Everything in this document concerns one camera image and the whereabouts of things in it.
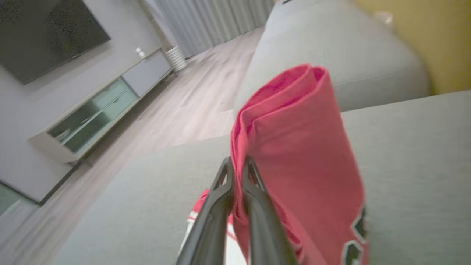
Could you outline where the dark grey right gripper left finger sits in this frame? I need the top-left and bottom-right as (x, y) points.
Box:
(176, 156), (235, 265)

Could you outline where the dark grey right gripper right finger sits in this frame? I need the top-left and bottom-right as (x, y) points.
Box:
(241, 156), (299, 265)

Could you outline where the red white numbered jersey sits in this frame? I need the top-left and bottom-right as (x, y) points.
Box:
(178, 64), (369, 265)

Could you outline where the large grey sofa chaise seat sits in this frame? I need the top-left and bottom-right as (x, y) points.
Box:
(52, 90), (471, 265)

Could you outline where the low TV cabinet with drawers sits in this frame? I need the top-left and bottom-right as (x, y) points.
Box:
(29, 48), (174, 164)

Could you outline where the white ribbed vase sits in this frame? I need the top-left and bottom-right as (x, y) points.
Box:
(165, 46), (188, 73)

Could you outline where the wide grey sofa seat cushion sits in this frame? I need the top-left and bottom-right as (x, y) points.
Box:
(235, 0), (430, 113)

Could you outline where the grey pleated curtain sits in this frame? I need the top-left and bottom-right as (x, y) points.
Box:
(144, 0), (276, 59)

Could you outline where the small grey sofa seat cushion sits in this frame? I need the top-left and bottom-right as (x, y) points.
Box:
(264, 0), (298, 28)

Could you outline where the large yellow sofa backrest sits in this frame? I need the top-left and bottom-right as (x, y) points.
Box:
(353, 0), (471, 95)

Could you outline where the black flat television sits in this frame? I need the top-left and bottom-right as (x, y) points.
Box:
(0, 0), (111, 85)

